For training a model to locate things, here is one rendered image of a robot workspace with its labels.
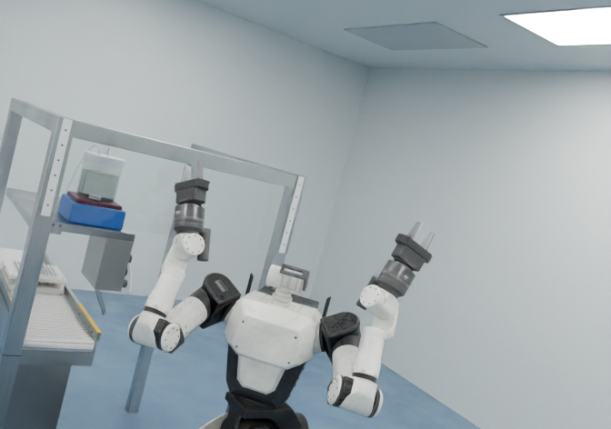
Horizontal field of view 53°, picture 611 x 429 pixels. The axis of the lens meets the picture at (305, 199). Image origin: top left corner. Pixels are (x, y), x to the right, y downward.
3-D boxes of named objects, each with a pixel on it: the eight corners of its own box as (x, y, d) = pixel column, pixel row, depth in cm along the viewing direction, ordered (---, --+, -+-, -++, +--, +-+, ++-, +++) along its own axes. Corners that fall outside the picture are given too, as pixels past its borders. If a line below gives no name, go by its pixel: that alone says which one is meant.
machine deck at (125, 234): (133, 244, 235) (135, 234, 235) (27, 229, 214) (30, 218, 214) (93, 211, 287) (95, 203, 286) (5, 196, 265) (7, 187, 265)
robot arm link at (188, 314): (130, 357, 174) (180, 318, 193) (166, 369, 169) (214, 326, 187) (124, 323, 170) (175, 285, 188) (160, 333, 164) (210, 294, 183)
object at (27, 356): (91, 366, 240) (97, 342, 239) (12, 364, 224) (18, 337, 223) (35, 271, 347) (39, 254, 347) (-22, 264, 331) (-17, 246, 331)
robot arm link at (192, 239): (169, 222, 185) (166, 259, 181) (181, 214, 176) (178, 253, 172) (205, 227, 190) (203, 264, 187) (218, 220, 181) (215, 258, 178)
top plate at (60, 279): (66, 284, 282) (67, 280, 282) (8, 278, 268) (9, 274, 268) (55, 269, 302) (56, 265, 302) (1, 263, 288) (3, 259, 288)
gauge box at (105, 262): (121, 292, 237) (134, 242, 235) (94, 289, 231) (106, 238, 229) (106, 274, 255) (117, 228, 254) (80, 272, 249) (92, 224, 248)
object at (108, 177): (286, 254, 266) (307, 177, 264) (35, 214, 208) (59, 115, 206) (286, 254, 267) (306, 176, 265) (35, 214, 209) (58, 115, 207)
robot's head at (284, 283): (266, 290, 194) (274, 263, 193) (297, 299, 192) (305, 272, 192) (262, 293, 187) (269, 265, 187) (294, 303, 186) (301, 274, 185)
